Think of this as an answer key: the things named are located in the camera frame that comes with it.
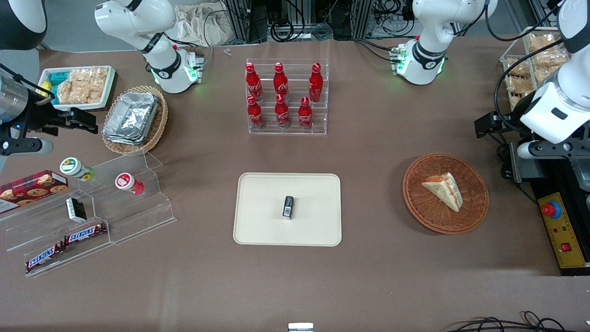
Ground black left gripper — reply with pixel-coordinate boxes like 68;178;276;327
475;111;526;139

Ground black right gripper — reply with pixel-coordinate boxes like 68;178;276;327
19;99;99;137

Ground triangular sandwich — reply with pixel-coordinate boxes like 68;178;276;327
421;172;463;213

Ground white rectangular snack tray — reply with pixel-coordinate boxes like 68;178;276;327
37;65;117;112

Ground oval tan wicker basket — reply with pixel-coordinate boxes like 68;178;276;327
101;85;169;155

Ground round brown wicker basket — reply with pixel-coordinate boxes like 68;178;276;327
402;153;490;235

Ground beige plastic tray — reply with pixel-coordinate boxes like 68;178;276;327
233;172;342;247

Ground bag of rice crackers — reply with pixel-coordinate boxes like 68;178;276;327
57;68;109;105

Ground stack of foil containers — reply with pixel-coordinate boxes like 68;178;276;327
102;92;160;146

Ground green sunflower yogurt cup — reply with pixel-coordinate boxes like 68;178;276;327
59;157;96;182

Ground teal snack packet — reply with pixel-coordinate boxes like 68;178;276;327
46;71;71;94

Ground clear box of crackers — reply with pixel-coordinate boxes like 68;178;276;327
522;27;572;83
500;54;537;112

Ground red yogurt cup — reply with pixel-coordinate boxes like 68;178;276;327
115;172;145;196

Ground red cookie box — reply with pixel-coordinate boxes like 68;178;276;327
0;170;69;214

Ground black and white box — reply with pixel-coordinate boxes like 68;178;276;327
66;197;88;223

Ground clear acrylic stepped shelf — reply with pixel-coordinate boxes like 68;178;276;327
0;151;177;278

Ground Snickers bar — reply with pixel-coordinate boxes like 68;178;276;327
63;223;108;245
25;243;68;273

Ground yellow control box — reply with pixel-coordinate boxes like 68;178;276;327
537;191;590;271

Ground beige cloth bag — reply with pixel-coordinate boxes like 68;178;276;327
174;4;232;47

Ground clear acrylic bottle rack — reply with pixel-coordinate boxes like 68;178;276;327
246;58;330;136

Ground red cola bottle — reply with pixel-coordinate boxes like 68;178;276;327
308;63;324;103
275;94;291;129
246;62;264;102
247;95;266;130
298;97;314;130
273;62;289;100

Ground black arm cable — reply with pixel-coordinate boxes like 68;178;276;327
484;0;565;139

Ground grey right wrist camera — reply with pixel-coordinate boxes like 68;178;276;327
0;137;54;156

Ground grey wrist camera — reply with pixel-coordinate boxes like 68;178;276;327
517;140;590;160
0;137;54;156

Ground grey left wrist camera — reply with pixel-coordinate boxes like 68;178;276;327
517;140;590;160

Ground black cables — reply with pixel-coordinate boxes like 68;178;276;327
443;311;590;332

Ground aluminium frame with cables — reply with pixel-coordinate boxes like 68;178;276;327
220;0;415;44

